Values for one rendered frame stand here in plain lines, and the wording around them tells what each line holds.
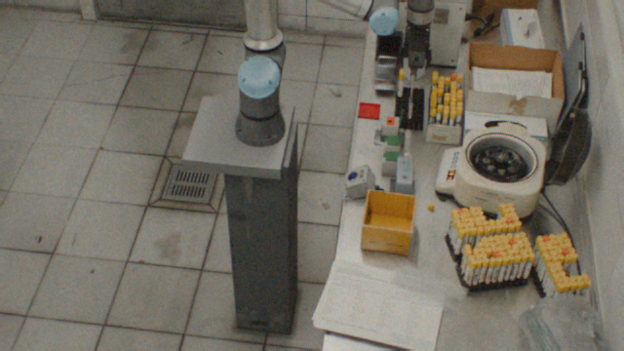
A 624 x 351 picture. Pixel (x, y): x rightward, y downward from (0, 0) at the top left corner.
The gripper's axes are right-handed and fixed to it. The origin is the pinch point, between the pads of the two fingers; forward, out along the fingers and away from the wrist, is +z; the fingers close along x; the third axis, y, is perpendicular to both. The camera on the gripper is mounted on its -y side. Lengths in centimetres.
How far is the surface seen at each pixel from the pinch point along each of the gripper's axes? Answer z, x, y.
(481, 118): 11.1, -21.5, -2.5
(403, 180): 7.6, 0.5, -34.8
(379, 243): 14, 5, -53
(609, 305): 8, -51, -70
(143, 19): 102, 137, 155
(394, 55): 13.8, 6.2, 28.4
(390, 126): 10.2, 5.3, -10.3
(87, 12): 100, 167, 155
